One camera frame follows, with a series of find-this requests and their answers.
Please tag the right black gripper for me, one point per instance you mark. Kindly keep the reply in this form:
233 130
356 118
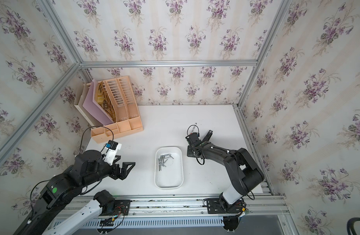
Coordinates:
188 152

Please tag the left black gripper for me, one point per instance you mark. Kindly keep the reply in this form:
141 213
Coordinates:
117 174

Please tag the white plastic storage tray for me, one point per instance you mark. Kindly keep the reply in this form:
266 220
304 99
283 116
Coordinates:
172 176

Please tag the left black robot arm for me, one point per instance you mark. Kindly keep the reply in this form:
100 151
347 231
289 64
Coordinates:
89 168

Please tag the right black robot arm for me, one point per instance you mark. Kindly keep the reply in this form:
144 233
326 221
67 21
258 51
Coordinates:
243 171

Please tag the pile of silver screws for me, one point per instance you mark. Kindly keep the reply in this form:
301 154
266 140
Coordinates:
163 159

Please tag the black stapler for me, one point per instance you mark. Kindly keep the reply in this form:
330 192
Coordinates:
208 136

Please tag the beige folder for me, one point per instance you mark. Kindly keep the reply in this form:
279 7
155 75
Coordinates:
80 98

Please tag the pink folder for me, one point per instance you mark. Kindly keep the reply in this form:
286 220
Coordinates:
93 108

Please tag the beige desk file organizer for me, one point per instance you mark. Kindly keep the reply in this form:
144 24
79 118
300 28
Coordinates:
116 97

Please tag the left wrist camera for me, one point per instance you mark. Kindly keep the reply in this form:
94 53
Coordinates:
112 148

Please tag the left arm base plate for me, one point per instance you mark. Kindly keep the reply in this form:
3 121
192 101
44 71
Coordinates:
117 207

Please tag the aluminium mounting rail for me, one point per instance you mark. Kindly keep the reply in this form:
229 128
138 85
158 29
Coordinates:
195 205

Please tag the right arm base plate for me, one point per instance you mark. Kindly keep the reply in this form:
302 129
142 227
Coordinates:
220 206

